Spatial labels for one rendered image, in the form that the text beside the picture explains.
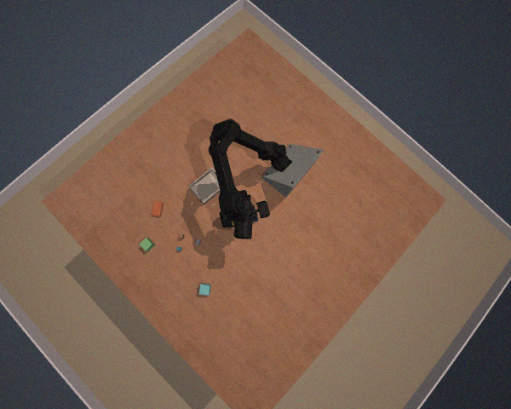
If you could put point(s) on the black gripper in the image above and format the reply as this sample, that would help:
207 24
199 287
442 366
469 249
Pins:
262 209

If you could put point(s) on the orange-brown flat block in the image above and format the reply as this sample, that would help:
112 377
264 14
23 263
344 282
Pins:
157 208

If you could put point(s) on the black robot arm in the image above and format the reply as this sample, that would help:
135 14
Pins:
231 200

